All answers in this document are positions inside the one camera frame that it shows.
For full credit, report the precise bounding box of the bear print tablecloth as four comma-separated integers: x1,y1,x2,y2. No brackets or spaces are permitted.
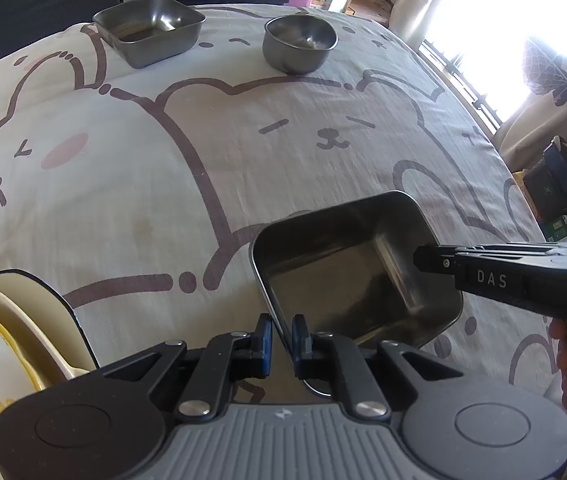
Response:
0,2,564,413

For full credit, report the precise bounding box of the beige curtain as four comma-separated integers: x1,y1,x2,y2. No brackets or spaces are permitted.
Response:
391,0,567,173

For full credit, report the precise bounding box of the square stainless steel dish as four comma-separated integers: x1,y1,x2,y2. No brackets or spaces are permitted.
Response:
92,0,207,69
249,191,464,348

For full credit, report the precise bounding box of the person's right hand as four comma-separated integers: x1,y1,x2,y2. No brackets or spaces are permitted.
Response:
548,317,567,415

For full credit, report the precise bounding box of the round stainless steel bowl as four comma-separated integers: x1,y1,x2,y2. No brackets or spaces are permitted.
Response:
262,15,339,75

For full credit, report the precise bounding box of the cream bowl with handles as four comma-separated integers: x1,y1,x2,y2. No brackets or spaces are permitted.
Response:
0,277,91,396

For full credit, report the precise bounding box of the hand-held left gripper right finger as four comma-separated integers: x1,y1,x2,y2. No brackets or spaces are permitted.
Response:
291,313,467,423

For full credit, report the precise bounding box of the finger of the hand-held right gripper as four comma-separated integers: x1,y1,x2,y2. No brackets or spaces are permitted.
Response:
413,242,559,277

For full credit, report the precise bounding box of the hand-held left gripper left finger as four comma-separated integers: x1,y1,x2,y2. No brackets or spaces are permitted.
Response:
96,313,273,423

